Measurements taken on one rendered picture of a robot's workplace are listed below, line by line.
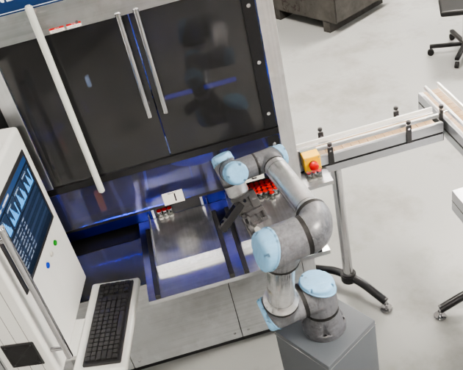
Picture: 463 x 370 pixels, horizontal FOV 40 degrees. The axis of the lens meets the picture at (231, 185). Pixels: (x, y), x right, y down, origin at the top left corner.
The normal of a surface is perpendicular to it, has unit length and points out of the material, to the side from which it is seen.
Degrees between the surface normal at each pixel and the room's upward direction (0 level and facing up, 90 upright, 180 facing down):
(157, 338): 90
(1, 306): 90
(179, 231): 0
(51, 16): 90
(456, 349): 0
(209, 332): 90
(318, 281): 7
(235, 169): 64
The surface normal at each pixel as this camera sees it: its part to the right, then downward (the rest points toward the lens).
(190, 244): -0.19, -0.79
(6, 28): 0.20, 0.55
